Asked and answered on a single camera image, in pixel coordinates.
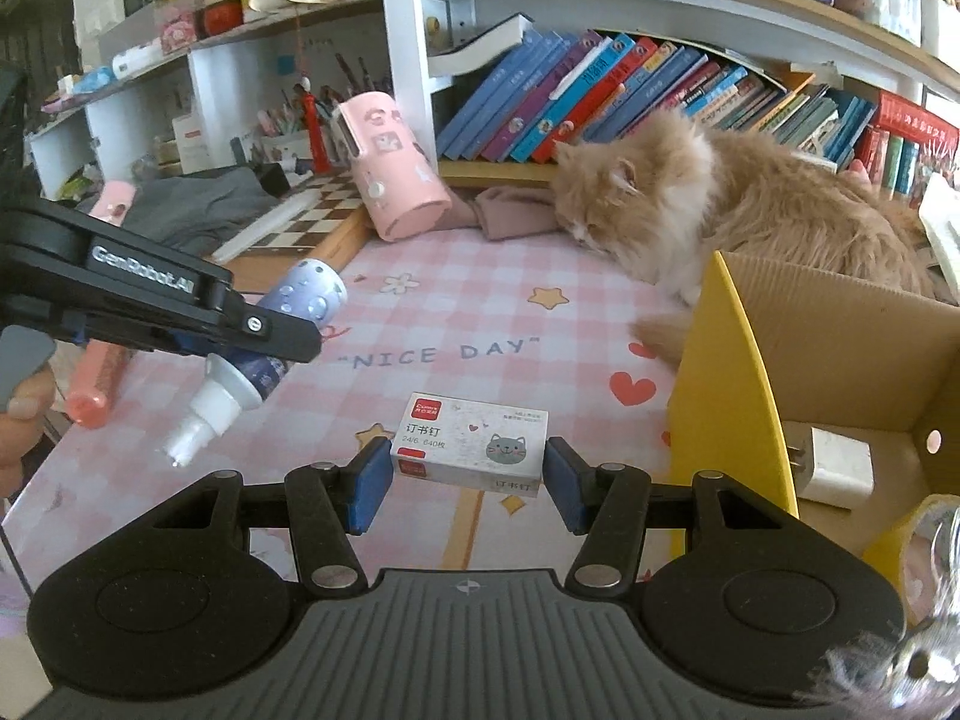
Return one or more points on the white storage box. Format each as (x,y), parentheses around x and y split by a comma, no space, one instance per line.
(941,26)

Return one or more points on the person's left hand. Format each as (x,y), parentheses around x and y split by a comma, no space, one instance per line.
(19,442)

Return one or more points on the coral tube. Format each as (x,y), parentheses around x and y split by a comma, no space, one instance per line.
(94,382)

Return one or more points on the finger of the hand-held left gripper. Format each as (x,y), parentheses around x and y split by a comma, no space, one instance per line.
(277,337)
(135,336)

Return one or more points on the white staples box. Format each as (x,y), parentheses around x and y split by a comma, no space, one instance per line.
(465,446)

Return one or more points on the white power adapter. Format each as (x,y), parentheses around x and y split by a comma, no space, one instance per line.
(832,465)

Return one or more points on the yellow cardboard box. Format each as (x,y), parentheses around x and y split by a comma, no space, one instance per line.
(720,390)

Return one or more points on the mauve cloth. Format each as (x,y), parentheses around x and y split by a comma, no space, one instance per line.
(510,214)

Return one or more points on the pink checked cloth desktop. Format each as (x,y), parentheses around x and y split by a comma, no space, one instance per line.
(465,300)

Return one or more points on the wooden chessboard box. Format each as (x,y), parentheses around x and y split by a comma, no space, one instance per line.
(322,217)

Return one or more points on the white red-label box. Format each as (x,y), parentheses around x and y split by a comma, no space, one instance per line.
(191,144)

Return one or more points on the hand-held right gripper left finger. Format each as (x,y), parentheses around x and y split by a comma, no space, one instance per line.
(371,484)

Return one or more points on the row of colourful books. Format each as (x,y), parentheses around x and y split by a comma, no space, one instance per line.
(600,90)

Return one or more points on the orange fluffy cat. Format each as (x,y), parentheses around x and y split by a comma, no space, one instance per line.
(735,202)

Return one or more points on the pink plush toy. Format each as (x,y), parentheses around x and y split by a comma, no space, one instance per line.
(857,171)

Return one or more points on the white bookshelf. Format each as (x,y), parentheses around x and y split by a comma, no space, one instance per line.
(401,52)

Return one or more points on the red tassel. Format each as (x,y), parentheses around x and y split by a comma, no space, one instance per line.
(315,131)

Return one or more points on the stack of red books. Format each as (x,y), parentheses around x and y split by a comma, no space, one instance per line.
(911,146)

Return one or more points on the pen cup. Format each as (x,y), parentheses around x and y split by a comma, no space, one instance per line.
(283,127)

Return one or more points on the red white doll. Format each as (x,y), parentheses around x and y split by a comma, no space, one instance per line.
(219,9)

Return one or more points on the grey clothing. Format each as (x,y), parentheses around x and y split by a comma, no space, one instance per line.
(195,202)

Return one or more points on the thick black-covered book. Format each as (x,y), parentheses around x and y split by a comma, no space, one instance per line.
(480,45)

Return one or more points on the pink printed box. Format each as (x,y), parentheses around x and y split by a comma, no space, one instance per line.
(177,31)

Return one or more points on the pink cat glove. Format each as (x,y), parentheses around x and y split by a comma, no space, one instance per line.
(112,204)

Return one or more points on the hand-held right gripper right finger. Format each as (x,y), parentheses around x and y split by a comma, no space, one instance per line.
(566,484)

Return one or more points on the pink printed cylinder holder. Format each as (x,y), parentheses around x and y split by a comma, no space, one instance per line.
(390,165)

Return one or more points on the yellow tape roll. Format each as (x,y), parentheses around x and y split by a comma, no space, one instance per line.
(892,555)

